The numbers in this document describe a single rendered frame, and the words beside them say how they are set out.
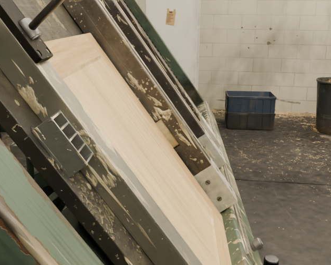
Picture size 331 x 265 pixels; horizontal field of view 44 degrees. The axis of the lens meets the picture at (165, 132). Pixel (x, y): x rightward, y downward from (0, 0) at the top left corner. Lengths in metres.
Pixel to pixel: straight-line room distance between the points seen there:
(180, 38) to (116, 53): 3.81
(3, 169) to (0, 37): 0.25
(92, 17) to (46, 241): 0.76
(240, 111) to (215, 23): 1.53
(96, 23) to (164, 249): 0.60
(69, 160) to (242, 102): 4.79
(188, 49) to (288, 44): 1.92
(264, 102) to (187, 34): 1.30
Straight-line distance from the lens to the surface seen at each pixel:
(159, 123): 1.03
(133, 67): 1.01
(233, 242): 0.98
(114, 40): 1.01
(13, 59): 0.53
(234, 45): 6.19
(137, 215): 0.56
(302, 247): 2.81
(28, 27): 0.54
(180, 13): 4.80
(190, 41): 4.80
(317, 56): 6.34
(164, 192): 0.76
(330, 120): 5.39
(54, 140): 0.50
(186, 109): 1.31
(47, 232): 0.32
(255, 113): 5.28
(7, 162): 0.33
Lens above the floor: 1.39
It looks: 16 degrees down
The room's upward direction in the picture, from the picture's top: 1 degrees clockwise
